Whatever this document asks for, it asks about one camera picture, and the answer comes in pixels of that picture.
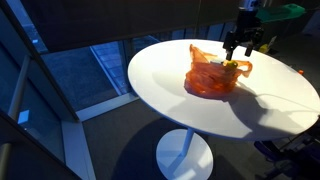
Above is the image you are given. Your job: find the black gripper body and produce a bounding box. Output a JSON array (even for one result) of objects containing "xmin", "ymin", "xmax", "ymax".
[{"xmin": 223, "ymin": 9, "xmax": 264, "ymax": 51}]

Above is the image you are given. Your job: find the white table base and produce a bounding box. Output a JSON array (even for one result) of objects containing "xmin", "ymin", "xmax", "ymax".
[{"xmin": 156, "ymin": 128, "xmax": 214, "ymax": 180}]

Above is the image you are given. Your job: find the green block on wrist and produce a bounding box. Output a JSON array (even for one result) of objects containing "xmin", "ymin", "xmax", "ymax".
[{"xmin": 256, "ymin": 4, "xmax": 305, "ymax": 23}]

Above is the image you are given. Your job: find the metal window handrail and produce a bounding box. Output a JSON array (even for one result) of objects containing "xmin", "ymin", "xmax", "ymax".
[{"xmin": 0, "ymin": 55, "xmax": 31, "ymax": 180}]

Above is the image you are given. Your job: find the orange plastic bag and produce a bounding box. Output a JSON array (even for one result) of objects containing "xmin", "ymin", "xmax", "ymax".
[{"xmin": 184, "ymin": 44, "xmax": 253, "ymax": 98}]

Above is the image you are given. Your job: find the brown bottle yellow cap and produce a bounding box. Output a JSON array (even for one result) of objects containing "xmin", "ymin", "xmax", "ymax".
[{"xmin": 223, "ymin": 60, "xmax": 238, "ymax": 68}]

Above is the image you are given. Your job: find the round white table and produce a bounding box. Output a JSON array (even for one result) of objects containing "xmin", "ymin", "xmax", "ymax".
[{"xmin": 128, "ymin": 39, "xmax": 320, "ymax": 141}]

